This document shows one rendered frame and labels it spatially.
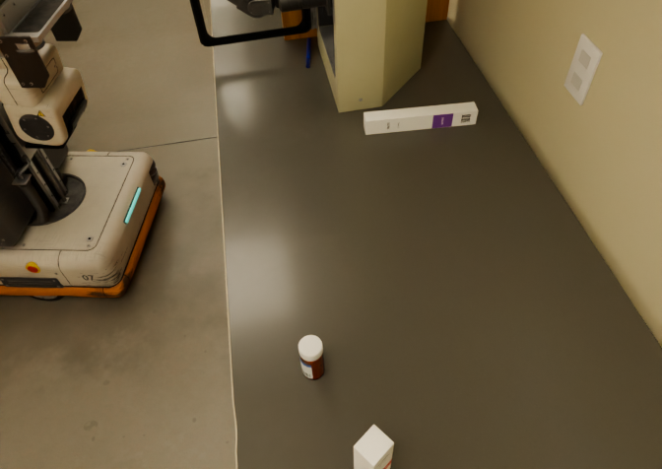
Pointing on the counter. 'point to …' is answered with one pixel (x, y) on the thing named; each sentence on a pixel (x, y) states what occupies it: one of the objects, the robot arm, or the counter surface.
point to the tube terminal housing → (375, 35)
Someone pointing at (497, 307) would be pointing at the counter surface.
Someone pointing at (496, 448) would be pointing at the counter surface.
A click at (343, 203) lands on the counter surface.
